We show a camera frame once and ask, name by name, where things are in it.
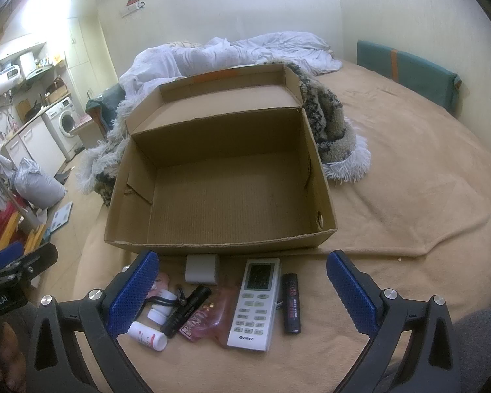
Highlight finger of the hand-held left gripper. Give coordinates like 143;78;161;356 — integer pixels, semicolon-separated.
0;242;59;291

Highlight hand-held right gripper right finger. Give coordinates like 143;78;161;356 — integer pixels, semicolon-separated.
326;250;463;393

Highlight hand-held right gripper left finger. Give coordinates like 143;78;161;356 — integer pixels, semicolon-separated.
25;251;160;393

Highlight small white bottle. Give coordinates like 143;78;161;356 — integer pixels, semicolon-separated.
146;290;177;324

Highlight white bottle with red label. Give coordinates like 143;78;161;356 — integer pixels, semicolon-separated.
127;321;168;352

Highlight white card with black strap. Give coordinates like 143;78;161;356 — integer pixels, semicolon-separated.
149;286;212;339

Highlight black tube with red print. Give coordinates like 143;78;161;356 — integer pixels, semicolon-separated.
281;273;302;334

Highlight white charger adapter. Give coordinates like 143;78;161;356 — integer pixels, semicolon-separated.
186;254;221;286

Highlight translucent pink pouch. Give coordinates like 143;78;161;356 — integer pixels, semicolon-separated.
179;287;241;349

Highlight white remote control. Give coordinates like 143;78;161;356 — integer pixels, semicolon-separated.
227;258;281;353

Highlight cardboard box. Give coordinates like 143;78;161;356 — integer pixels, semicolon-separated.
103;62;338;254

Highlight person's left hand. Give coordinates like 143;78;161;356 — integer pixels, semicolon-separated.
0;319;27;391

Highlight yellow wooden rack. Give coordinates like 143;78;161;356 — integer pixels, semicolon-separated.
0;205;47;254

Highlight bathroom scale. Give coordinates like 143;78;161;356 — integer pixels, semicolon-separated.
49;200;73;235

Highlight grey stuffed bag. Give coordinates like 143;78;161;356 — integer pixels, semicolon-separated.
13;158;67;209

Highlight white base cabinet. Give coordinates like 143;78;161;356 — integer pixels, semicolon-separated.
4;119;68;175

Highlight person's right leg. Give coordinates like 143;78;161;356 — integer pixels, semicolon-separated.
450;305;491;393

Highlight white washing machine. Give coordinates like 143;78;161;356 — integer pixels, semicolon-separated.
45;97;84;160

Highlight shaggy grey patterned blanket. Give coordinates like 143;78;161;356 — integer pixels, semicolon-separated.
77;63;371;207

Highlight white water heater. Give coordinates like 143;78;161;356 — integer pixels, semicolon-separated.
0;65;25;105

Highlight dark green armchair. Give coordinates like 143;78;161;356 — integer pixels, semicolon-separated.
86;84;123;136

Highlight white duvet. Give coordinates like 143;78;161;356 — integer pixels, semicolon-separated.
118;32;343;91

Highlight green cushion with orange strap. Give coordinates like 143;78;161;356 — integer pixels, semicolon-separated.
356;40;462;112

